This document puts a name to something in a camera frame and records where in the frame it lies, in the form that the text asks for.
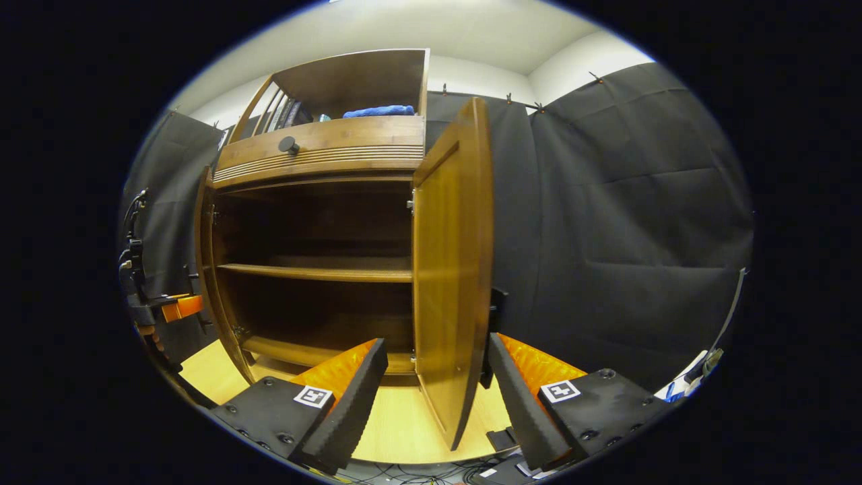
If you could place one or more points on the wooden ribbed drawer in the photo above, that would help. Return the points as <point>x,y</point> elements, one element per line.
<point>357,141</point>

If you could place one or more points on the black backdrop cloth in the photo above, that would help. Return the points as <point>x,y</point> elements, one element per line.
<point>640,236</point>

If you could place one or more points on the dark blue book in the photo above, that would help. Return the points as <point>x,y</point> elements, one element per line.
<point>301,114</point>

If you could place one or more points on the grey electronic device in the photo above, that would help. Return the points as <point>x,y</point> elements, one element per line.
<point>512,470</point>

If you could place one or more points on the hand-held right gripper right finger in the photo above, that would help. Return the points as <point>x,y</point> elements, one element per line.
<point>522,411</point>

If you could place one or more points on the blue folded towel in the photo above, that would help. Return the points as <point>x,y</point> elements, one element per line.
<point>378,111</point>

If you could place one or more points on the black round drawer knob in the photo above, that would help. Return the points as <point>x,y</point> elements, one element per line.
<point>289,145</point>

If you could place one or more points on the thin black stand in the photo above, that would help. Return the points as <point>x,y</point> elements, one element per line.
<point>724,323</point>

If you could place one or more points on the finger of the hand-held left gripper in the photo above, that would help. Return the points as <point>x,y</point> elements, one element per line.
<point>182,308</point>

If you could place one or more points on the wooden double-door shoe cabinet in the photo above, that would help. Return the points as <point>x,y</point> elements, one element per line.
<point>357,74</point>

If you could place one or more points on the wooden inner shelf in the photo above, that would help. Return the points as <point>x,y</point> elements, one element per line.
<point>316,273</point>

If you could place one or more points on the wooden cabinet door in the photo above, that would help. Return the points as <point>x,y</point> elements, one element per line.
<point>451,269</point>
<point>207,269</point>

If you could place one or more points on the black table clamp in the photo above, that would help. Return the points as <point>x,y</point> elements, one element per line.
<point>502,439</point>

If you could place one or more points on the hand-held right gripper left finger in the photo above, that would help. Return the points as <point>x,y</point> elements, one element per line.
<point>357,404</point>

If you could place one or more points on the black book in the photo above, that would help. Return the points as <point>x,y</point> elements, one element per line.
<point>287,114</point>

